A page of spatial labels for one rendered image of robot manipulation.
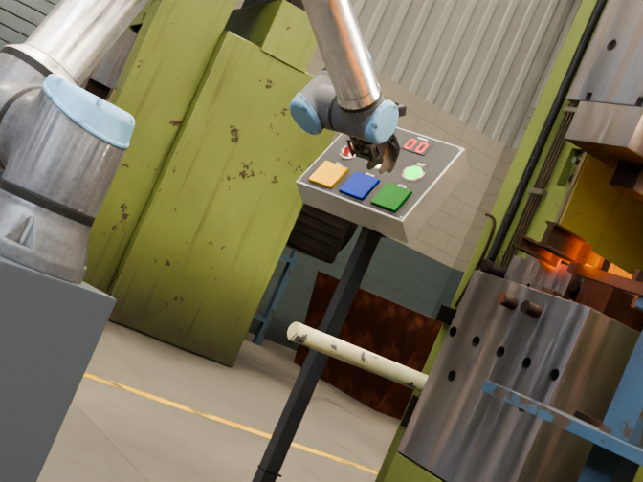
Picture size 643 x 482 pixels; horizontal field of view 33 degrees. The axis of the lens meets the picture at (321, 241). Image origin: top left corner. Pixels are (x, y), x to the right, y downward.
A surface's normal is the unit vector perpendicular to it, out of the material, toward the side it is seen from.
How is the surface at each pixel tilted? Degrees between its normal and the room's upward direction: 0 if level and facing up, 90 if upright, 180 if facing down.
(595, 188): 90
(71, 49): 81
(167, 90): 90
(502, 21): 90
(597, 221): 90
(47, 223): 70
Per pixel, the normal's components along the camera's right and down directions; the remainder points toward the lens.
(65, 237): 0.78, -0.06
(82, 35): 0.44, 0.00
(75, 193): 0.55, 0.20
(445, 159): -0.23, -0.68
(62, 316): 0.72, 0.29
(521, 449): -0.78, -0.36
